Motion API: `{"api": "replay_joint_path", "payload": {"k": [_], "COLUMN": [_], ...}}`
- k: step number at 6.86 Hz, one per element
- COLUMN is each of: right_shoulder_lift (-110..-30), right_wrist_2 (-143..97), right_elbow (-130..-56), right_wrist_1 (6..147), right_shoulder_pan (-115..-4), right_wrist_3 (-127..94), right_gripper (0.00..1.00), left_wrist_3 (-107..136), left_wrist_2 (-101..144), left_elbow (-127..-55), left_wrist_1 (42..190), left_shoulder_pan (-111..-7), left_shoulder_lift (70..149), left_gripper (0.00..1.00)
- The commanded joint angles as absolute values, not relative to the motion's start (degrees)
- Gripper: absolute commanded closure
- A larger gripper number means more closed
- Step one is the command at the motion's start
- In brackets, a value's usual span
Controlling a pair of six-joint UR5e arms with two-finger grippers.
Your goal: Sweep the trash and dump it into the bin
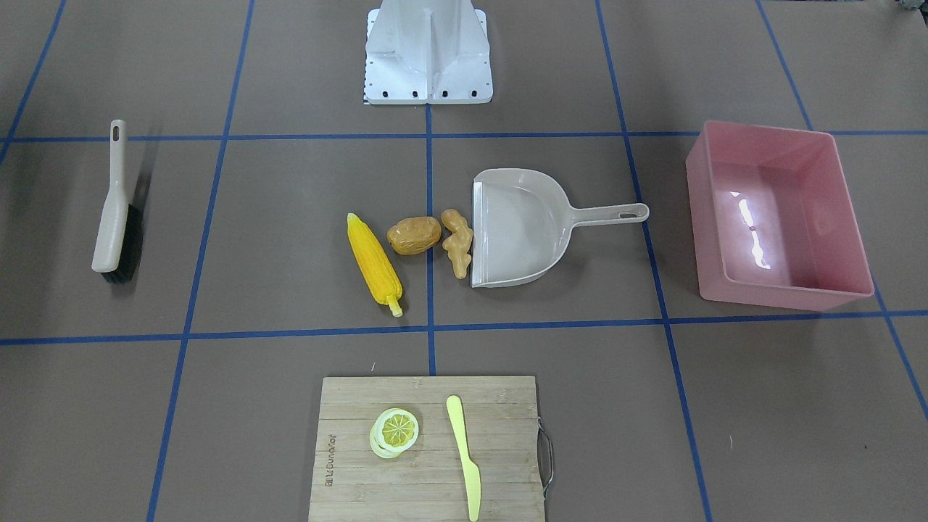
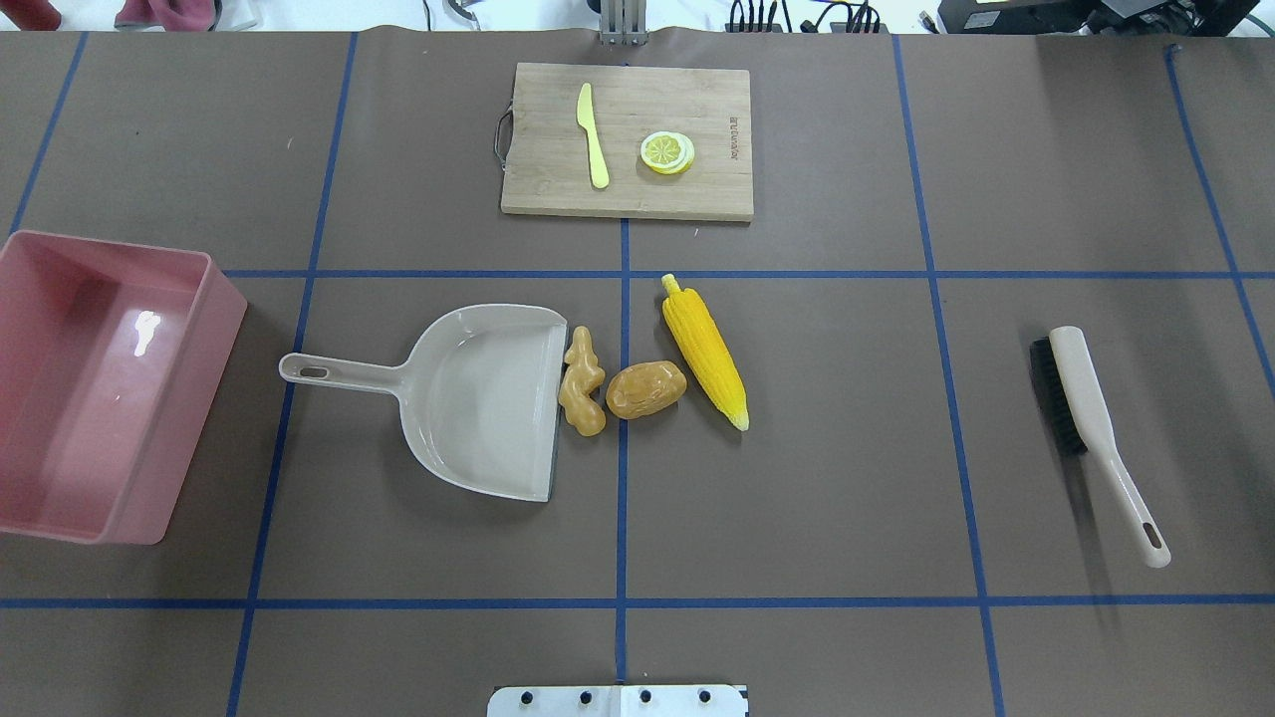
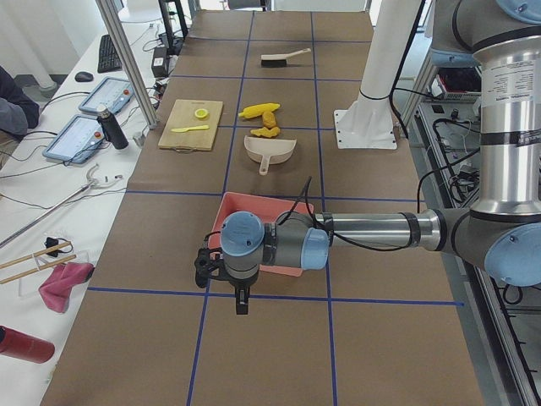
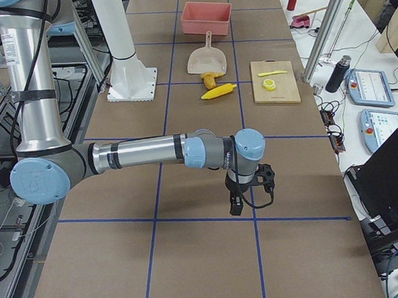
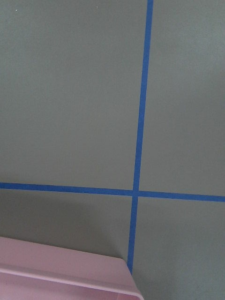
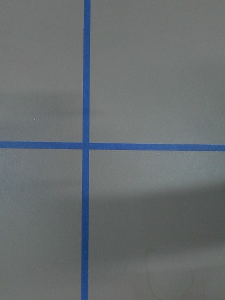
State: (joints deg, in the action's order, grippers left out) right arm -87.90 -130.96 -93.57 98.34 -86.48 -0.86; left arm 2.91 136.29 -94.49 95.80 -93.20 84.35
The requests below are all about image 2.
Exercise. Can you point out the aluminium frame post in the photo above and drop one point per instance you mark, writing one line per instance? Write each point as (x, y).
(623, 22)

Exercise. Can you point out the yellow plastic toy knife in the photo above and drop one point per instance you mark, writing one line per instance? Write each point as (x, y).
(598, 168)

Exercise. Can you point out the yellow toy corn cob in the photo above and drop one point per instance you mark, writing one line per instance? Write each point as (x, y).
(703, 348)

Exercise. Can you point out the bamboo cutting board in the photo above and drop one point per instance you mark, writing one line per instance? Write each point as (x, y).
(546, 163)

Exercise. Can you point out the black monitor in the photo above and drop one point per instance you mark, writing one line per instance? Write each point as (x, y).
(1116, 18)

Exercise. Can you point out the pink plastic bin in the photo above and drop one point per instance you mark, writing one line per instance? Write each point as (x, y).
(111, 354)

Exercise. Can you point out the pink cloth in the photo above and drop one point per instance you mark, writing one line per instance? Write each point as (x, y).
(172, 16)

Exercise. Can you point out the beige plastic dustpan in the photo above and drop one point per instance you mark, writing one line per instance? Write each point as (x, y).
(478, 396)

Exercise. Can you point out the yellow toy lemon slice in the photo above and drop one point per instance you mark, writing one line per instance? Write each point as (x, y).
(667, 152)

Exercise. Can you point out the metal mounting plate with bolts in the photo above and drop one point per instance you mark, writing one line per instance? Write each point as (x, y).
(620, 700)

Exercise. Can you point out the red water bottle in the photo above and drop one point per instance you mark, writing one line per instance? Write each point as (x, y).
(32, 15)

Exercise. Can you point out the tan toy ginger root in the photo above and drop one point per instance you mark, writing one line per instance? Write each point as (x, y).
(582, 377)

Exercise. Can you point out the brown toy potato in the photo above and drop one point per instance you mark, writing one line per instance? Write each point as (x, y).
(645, 388)

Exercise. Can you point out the beige hand brush black bristles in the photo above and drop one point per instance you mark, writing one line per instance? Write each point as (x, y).
(1073, 401)

